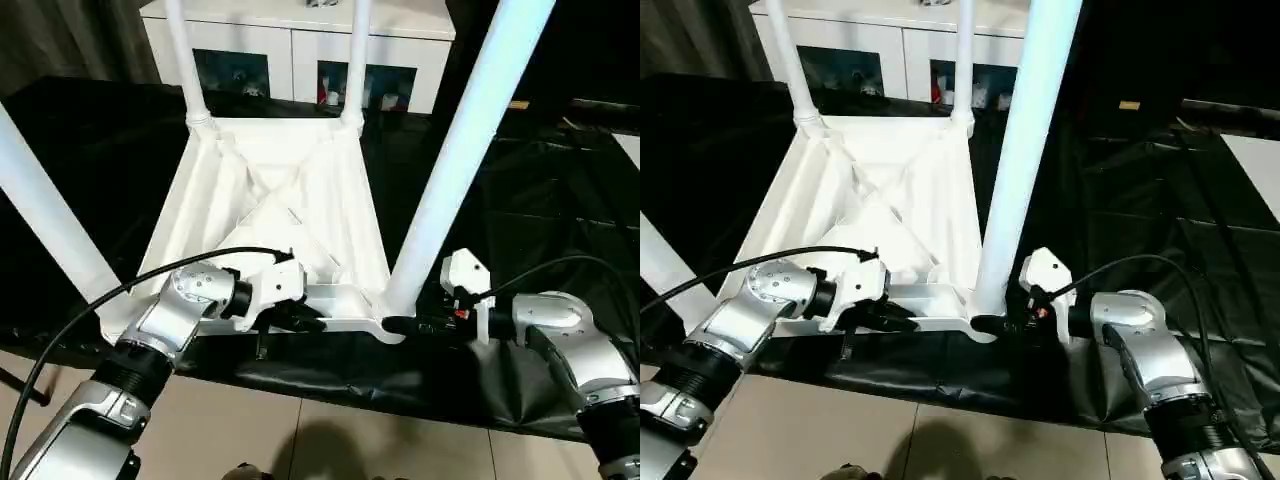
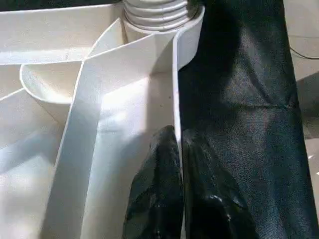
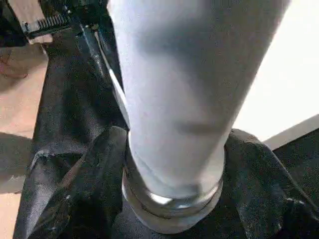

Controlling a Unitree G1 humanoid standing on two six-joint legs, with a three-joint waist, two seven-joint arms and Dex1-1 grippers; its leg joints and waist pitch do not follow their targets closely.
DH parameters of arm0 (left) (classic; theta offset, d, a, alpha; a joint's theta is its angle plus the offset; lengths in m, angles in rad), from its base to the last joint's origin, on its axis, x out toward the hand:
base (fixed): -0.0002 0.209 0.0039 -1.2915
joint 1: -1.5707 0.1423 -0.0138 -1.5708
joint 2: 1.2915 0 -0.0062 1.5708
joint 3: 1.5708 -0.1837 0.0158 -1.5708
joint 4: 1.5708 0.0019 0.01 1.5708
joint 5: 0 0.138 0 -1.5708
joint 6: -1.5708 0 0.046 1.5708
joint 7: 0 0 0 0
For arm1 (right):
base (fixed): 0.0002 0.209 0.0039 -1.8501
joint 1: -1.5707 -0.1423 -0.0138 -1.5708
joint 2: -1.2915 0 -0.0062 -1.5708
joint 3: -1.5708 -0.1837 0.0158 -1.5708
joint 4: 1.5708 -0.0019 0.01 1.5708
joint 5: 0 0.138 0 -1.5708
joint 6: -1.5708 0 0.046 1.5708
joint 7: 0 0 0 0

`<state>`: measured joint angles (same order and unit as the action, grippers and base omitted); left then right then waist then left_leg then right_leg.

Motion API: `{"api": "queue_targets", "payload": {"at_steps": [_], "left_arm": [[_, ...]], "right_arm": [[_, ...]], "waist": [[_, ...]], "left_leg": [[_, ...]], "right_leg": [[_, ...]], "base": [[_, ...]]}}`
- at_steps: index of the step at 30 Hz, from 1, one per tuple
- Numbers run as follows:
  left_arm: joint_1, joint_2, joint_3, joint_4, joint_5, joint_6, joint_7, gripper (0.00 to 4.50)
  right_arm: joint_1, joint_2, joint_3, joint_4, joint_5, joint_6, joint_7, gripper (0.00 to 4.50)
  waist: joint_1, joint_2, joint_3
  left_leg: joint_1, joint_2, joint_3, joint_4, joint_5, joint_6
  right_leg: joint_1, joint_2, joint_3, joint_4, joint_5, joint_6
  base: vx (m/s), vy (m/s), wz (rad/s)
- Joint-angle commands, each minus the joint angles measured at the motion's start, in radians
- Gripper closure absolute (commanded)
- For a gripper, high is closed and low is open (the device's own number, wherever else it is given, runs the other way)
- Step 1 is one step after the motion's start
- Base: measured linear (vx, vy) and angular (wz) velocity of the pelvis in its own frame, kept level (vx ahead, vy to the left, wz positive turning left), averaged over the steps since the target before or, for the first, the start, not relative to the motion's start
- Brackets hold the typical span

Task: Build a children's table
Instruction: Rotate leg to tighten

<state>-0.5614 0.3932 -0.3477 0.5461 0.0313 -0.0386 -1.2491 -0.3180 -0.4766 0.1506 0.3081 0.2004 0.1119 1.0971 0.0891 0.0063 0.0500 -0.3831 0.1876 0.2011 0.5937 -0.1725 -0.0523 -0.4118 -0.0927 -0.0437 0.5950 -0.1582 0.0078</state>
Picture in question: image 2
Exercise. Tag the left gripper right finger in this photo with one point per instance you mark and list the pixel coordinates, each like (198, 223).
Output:
(211, 199)

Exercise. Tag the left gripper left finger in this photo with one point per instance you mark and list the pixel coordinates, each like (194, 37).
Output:
(157, 194)

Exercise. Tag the white plastic table leg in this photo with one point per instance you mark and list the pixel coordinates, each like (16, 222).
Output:
(159, 15)

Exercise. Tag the white plastic table top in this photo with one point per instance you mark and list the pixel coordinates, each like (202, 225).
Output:
(112, 87)

